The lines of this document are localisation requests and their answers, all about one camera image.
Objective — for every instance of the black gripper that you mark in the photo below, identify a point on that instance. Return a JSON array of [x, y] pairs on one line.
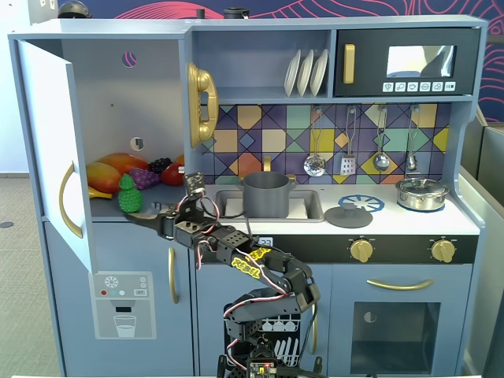
[[161, 224]]

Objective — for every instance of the green toy pineapple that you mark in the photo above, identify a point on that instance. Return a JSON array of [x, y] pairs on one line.
[[130, 199]]

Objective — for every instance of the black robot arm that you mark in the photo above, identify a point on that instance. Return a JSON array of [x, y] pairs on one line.
[[283, 271]]

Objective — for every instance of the blue white cabinet door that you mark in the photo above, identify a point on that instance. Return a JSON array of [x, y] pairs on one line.
[[47, 138]]

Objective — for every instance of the purple toy grapes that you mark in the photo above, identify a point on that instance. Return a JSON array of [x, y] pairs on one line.
[[145, 178]]

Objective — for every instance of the red toy fruit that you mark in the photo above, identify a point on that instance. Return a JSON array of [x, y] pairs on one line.
[[171, 175]]

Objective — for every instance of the dark toy grapes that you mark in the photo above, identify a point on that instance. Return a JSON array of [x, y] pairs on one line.
[[159, 164]]

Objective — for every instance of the orange toy fruit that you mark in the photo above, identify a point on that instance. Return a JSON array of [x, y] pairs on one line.
[[180, 160]]

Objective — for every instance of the yellow toy banana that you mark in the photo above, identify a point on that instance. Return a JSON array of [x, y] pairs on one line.
[[98, 193]]

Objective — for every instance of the orange red toy mango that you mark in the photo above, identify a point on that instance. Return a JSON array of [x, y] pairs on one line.
[[122, 161]]

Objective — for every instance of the orange yellow toy mango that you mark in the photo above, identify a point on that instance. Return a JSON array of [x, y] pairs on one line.
[[102, 177]]

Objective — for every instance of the blue dishwasher door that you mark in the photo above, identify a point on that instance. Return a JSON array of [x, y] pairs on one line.
[[208, 307]]

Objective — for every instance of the blue freezer door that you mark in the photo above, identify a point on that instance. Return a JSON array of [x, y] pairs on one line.
[[71, 275]]

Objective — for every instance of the gray toy pot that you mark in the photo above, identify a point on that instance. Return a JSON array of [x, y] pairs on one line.
[[265, 197]]

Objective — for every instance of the gold toy faucet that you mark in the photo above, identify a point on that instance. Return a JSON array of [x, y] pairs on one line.
[[267, 163]]

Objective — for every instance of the gold toy telephone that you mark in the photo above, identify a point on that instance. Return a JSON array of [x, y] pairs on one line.
[[208, 98]]

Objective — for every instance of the gold faucet knob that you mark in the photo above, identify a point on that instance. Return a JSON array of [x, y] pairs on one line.
[[292, 178]]

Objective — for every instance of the black floor disc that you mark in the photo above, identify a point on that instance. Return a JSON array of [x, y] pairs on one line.
[[6, 224]]

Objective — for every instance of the gray toy sink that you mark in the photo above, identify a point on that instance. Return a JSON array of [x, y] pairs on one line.
[[311, 204]]

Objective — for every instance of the steel toy skimmer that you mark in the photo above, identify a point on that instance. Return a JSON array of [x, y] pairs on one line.
[[315, 165]]

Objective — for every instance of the robot controller board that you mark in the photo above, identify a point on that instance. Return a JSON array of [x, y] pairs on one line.
[[262, 368]]

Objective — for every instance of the gray pot lid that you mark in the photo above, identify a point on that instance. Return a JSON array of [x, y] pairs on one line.
[[348, 218]]

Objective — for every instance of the white toy plate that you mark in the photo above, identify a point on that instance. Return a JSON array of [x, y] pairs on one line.
[[291, 76], [319, 73], [304, 75]]

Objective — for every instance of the steel toy spatula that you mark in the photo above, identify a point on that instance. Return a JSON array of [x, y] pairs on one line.
[[347, 165]]

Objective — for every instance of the small black cylinder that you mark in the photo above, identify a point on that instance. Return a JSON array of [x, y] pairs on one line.
[[200, 13]]

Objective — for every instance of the gold stove knob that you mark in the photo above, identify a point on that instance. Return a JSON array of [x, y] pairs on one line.
[[361, 250], [443, 250]]

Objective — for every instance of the blue toy kitchen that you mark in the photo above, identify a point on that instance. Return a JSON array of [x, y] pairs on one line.
[[256, 23]]

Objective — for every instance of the black round device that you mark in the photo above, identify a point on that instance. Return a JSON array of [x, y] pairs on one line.
[[236, 14]]

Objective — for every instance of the black helmet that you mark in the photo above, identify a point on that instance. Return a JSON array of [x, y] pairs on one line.
[[75, 10]]

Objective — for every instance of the steel toy ladle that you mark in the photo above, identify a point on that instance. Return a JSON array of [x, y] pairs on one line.
[[381, 161]]

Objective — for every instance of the steel toy spoon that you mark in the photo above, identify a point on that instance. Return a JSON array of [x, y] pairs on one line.
[[411, 161]]

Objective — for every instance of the steel pot lid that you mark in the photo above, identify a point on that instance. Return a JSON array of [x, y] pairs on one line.
[[417, 185]]

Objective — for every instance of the steel toy pot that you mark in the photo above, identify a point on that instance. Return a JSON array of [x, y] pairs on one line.
[[421, 201]]

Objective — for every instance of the black toy microwave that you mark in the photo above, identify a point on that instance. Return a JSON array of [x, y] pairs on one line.
[[366, 39]]

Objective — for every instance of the blue oven door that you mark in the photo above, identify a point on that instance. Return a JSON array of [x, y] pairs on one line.
[[453, 315]]

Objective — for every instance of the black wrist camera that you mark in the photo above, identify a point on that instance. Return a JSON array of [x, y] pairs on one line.
[[194, 183]]

